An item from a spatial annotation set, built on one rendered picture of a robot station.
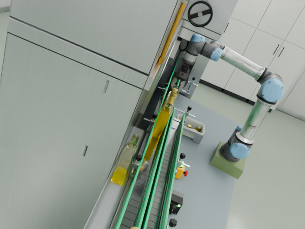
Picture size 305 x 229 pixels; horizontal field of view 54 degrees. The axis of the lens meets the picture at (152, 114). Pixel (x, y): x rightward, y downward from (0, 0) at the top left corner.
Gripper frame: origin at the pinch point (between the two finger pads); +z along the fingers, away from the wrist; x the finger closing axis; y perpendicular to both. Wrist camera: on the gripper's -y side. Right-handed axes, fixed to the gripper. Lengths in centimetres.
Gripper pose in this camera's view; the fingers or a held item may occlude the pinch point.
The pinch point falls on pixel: (174, 90)
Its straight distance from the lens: 184.4
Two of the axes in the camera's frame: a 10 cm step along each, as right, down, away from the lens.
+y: 1.7, -4.2, 8.9
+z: -3.5, 8.2, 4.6
